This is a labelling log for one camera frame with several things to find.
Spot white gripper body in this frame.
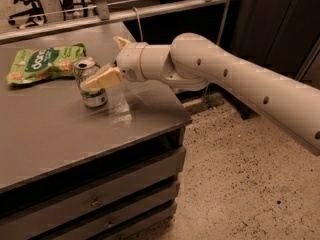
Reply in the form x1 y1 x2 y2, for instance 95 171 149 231
116 42 147 82

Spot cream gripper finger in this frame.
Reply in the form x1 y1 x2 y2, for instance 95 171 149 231
84 67 123 92
114 36 131 49

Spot silver green 7up can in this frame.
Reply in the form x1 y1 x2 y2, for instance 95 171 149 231
74 57 107 108

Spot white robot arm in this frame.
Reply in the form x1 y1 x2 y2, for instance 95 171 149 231
81 33 320 156

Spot green snack chip bag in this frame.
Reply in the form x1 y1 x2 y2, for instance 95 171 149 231
6 43 86 85

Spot black office chair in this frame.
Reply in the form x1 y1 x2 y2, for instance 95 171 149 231
7 0 47 29

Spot grey drawer cabinet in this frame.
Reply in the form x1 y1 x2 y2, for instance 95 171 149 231
0 128 185 240

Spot dark grey cabinet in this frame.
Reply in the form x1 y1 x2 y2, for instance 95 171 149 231
221 0 320 78

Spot grey metal rail frame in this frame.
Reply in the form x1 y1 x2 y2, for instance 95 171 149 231
0 0 234 110

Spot white cable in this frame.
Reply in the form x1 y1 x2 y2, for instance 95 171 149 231
131 6 145 43

